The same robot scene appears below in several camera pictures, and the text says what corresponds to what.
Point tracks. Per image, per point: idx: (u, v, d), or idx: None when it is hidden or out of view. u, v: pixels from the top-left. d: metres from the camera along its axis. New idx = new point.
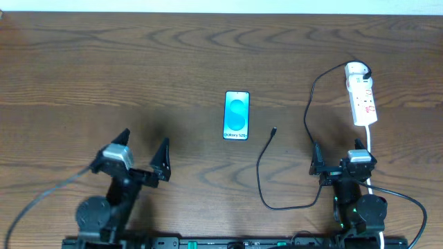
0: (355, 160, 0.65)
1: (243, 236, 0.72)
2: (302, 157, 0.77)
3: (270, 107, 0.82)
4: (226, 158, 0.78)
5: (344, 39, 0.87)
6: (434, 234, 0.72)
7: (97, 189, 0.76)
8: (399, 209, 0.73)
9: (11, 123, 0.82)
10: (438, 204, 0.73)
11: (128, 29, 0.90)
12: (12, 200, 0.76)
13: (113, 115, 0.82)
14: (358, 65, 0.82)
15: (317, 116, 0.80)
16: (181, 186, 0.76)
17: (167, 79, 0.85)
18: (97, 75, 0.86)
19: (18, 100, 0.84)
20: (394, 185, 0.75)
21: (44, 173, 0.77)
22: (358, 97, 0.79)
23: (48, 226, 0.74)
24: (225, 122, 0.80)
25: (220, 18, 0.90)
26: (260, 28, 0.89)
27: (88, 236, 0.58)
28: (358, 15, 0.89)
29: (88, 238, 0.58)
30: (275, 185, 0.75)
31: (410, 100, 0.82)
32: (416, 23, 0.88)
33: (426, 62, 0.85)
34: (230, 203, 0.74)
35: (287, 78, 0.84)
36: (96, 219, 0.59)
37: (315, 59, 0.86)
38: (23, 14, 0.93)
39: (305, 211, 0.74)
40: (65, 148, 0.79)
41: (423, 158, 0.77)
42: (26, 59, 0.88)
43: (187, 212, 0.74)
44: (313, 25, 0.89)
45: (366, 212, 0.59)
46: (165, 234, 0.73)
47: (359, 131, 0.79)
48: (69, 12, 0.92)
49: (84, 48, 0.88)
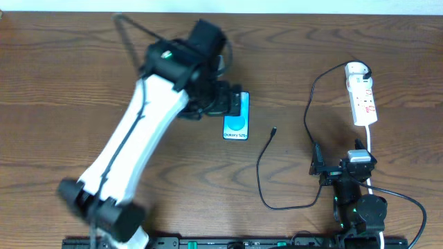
0: (354, 160, 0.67)
1: (244, 236, 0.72)
2: (302, 157, 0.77)
3: (270, 107, 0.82)
4: (226, 158, 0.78)
5: (344, 39, 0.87)
6: (434, 234, 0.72)
7: None
8: (399, 209, 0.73)
9: (11, 123, 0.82)
10: (438, 204, 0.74)
11: (128, 29, 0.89)
12: (12, 200, 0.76)
13: (113, 115, 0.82)
14: (358, 65, 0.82)
15: (317, 116, 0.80)
16: (182, 186, 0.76)
17: None
18: (96, 75, 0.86)
19: (18, 100, 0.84)
20: (394, 185, 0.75)
21: (44, 173, 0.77)
22: (358, 97, 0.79)
23: (49, 226, 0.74)
24: (225, 123, 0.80)
25: (220, 18, 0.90)
26: (260, 28, 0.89)
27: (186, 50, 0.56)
28: (358, 15, 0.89)
29: (187, 52, 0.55)
30: (275, 185, 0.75)
31: (410, 100, 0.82)
32: (416, 23, 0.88)
33: (426, 62, 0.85)
34: (230, 203, 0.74)
35: (287, 78, 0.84)
36: (210, 30, 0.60)
37: (315, 59, 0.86)
38: (23, 13, 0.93)
39: (305, 210, 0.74)
40: (65, 148, 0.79)
41: (423, 158, 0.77)
42: (25, 59, 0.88)
43: (187, 212, 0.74)
44: (313, 24, 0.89)
45: (366, 212, 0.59)
46: (166, 234, 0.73)
47: (359, 131, 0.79)
48: (69, 12, 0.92)
49: (85, 48, 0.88)
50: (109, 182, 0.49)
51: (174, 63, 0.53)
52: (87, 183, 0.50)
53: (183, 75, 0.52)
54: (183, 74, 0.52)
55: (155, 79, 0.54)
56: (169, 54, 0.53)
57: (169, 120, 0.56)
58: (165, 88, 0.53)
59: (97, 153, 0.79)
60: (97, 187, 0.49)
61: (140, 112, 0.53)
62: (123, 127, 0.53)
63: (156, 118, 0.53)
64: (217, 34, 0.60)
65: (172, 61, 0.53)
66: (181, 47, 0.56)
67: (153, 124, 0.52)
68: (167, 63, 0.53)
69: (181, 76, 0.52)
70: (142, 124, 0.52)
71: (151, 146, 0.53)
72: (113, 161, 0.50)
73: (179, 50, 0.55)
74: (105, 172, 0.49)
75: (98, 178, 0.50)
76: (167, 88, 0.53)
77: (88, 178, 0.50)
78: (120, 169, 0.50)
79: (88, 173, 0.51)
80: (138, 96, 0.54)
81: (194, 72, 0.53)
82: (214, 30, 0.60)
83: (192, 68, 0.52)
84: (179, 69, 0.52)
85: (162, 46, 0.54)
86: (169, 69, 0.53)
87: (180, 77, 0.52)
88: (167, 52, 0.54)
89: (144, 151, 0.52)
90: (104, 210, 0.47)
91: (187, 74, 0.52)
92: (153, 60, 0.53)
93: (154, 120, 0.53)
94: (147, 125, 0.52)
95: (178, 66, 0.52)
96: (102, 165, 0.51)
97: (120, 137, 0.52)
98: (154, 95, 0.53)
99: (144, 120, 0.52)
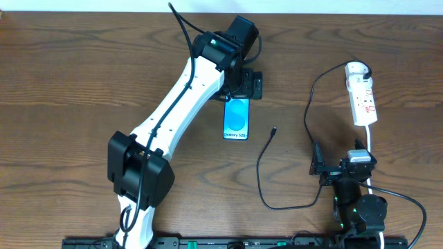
0: (354, 160, 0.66)
1: (244, 236, 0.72)
2: (302, 157, 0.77)
3: (270, 106, 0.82)
4: (226, 158, 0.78)
5: (345, 39, 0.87)
6: (433, 234, 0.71)
7: (98, 189, 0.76)
8: (399, 209, 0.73)
9: (11, 123, 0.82)
10: (438, 204, 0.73)
11: (128, 29, 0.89)
12: (12, 200, 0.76)
13: (113, 115, 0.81)
14: (358, 65, 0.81)
15: (317, 116, 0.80)
16: (182, 186, 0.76)
17: (167, 80, 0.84)
18: (96, 75, 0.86)
19: (18, 100, 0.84)
20: (394, 185, 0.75)
21: (44, 173, 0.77)
22: (358, 97, 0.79)
23: (48, 226, 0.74)
24: (225, 123, 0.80)
25: (220, 18, 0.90)
26: (260, 28, 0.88)
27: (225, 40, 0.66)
28: (358, 14, 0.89)
29: (227, 41, 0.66)
30: (275, 185, 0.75)
31: (410, 100, 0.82)
32: (417, 23, 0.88)
33: (426, 62, 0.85)
34: (230, 203, 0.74)
35: (287, 78, 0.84)
36: (243, 23, 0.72)
37: (315, 58, 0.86)
38: (23, 13, 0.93)
39: (304, 211, 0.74)
40: (65, 148, 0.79)
41: (423, 158, 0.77)
42: (25, 59, 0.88)
43: (187, 212, 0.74)
44: (313, 24, 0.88)
45: (366, 212, 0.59)
46: (166, 233, 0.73)
47: (359, 131, 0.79)
48: (69, 11, 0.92)
49: (84, 48, 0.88)
50: (157, 137, 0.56)
51: (219, 49, 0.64)
52: (138, 136, 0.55)
53: (223, 60, 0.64)
54: (225, 59, 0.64)
55: (199, 60, 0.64)
56: (214, 43, 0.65)
57: (205, 96, 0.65)
58: (210, 65, 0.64)
59: (97, 153, 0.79)
60: (147, 140, 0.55)
61: (189, 84, 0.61)
62: (172, 95, 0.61)
63: (201, 90, 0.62)
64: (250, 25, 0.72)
65: (216, 48, 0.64)
66: (223, 37, 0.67)
67: (197, 94, 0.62)
68: (213, 48, 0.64)
69: (222, 61, 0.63)
70: (189, 94, 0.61)
71: (190, 115, 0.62)
72: (163, 120, 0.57)
73: (221, 40, 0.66)
74: (156, 128, 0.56)
75: (147, 133, 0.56)
76: (210, 66, 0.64)
77: (140, 131, 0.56)
78: (169, 127, 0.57)
79: (140, 128, 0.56)
80: (186, 71, 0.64)
81: (231, 59, 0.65)
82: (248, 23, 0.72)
83: (231, 57, 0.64)
84: (221, 54, 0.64)
85: (209, 34, 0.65)
86: (213, 53, 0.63)
87: (221, 62, 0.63)
88: (212, 41, 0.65)
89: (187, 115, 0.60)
90: (154, 155, 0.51)
91: (227, 59, 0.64)
92: (201, 45, 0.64)
93: (199, 91, 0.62)
94: (193, 95, 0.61)
95: (221, 52, 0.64)
96: (151, 122, 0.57)
97: (169, 102, 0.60)
98: (200, 71, 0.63)
99: (191, 90, 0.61)
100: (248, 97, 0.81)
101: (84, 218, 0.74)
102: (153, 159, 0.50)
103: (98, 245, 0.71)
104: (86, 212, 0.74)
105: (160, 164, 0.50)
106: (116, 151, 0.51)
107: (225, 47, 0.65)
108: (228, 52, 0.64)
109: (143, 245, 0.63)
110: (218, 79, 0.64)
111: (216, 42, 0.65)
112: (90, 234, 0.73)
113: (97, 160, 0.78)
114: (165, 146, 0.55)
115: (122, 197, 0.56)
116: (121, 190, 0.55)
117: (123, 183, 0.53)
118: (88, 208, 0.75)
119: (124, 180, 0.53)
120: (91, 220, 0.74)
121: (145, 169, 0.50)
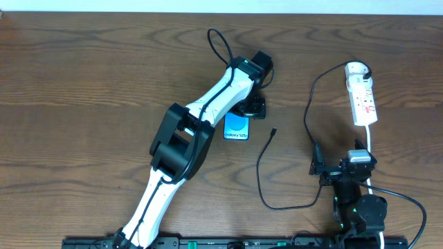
0: (354, 160, 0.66)
1: (244, 236, 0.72)
2: (302, 157, 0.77)
3: (270, 106, 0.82)
4: (226, 158, 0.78)
5: (344, 39, 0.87)
6: (433, 234, 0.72)
7: (97, 189, 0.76)
8: (399, 209, 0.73)
9: (11, 123, 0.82)
10: (437, 204, 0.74)
11: (128, 29, 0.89)
12: (12, 200, 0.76)
13: (113, 115, 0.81)
14: (358, 65, 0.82)
15: (317, 116, 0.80)
16: (182, 186, 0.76)
17: (167, 80, 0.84)
18: (96, 75, 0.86)
19: (18, 99, 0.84)
20: (394, 185, 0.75)
21: (44, 173, 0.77)
22: (358, 97, 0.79)
23: (48, 226, 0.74)
24: (225, 124, 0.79)
25: (220, 18, 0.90)
26: (260, 28, 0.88)
27: (254, 63, 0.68)
28: (358, 15, 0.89)
29: (255, 65, 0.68)
30: (275, 185, 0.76)
31: (410, 100, 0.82)
32: (416, 23, 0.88)
33: (426, 62, 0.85)
34: (230, 203, 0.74)
35: (287, 78, 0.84)
36: (264, 57, 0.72)
37: (315, 59, 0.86)
38: (23, 13, 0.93)
39: (305, 210, 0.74)
40: (64, 148, 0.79)
41: (423, 158, 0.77)
42: (25, 59, 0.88)
43: (187, 212, 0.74)
44: (313, 24, 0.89)
45: (366, 212, 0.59)
46: (166, 234, 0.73)
47: (359, 131, 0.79)
48: (68, 11, 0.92)
49: (85, 48, 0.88)
50: (206, 113, 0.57)
51: (250, 66, 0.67)
52: (191, 111, 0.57)
53: (253, 77, 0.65)
54: (254, 76, 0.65)
55: (236, 70, 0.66)
56: (247, 62, 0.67)
57: (239, 97, 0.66)
58: (246, 75, 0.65)
59: (97, 153, 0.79)
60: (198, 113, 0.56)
61: (230, 81, 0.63)
62: (213, 88, 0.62)
63: (240, 88, 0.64)
64: (269, 58, 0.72)
65: (246, 68, 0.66)
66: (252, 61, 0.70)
67: (239, 90, 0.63)
68: (246, 66, 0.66)
69: (252, 77, 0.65)
70: (230, 90, 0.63)
71: (226, 107, 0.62)
72: (211, 103, 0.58)
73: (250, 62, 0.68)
74: (205, 106, 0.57)
75: (199, 108, 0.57)
76: (245, 77, 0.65)
77: (192, 106, 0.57)
78: (214, 109, 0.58)
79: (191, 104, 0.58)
80: (225, 75, 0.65)
81: (260, 76, 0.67)
82: (267, 57, 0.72)
83: (257, 78, 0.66)
84: (253, 69, 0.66)
85: (241, 57, 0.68)
86: (246, 69, 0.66)
87: (252, 75, 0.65)
88: (246, 61, 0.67)
89: (226, 106, 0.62)
90: (203, 123, 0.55)
91: (257, 75, 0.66)
92: (236, 61, 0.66)
93: (239, 88, 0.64)
94: (234, 90, 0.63)
95: (252, 67, 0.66)
96: (200, 102, 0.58)
97: (213, 92, 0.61)
98: (237, 76, 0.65)
99: (231, 88, 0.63)
100: (254, 115, 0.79)
101: (84, 218, 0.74)
102: (204, 126, 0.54)
103: (98, 245, 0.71)
104: (86, 212, 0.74)
105: (212, 130, 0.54)
106: (170, 120, 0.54)
107: (254, 68, 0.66)
108: (257, 72, 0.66)
109: (149, 240, 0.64)
110: (248, 88, 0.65)
111: (247, 63, 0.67)
112: (90, 234, 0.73)
113: (97, 160, 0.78)
114: (212, 120, 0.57)
115: (156, 171, 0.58)
116: (158, 162, 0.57)
117: (165, 154, 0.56)
118: (88, 208, 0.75)
119: (170, 149, 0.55)
120: (91, 220, 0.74)
121: (198, 137, 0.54)
